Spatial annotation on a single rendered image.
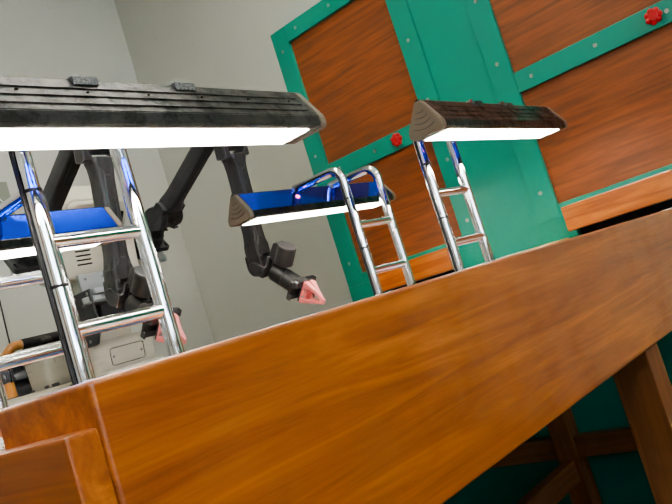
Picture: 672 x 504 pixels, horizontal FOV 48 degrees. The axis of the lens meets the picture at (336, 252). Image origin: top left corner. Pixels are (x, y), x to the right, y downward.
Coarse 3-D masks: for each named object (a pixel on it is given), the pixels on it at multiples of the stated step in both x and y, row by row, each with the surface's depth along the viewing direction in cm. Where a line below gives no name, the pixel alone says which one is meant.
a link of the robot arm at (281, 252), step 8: (272, 248) 223; (280, 248) 220; (288, 248) 220; (296, 248) 222; (272, 256) 223; (280, 256) 220; (288, 256) 220; (256, 264) 224; (280, 264) 221; (288, 264) 222; (256, 272) 225; (264, 272) 224
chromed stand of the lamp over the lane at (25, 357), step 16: (0, 208) 131; (16, 208) 130; (48, 208) 125; (32, 272) 120; (0, 288) 116; (32, 352) 116; (48, 352) 118; (0, 368) 112; (0, 384) 111; (0, 400) 110
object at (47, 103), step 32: (0, 96) 78; (32, 96) 80; (64, 96) 84; (96, 96) 87; (128, 96) 91; (160, 96) 95; (192, 96) 99; (224, 96) 104; (256, 96) 109; (288, 96) 115; (0, 128) 76; (32, 128) 79; (64, 128) 82; (96, 128) 85; (128, 128) 88; (160, 128) 92; (192, 128) 96; (224, 128) 100; (256, 128) 105; (288, 128) 110; (320, 128) 116
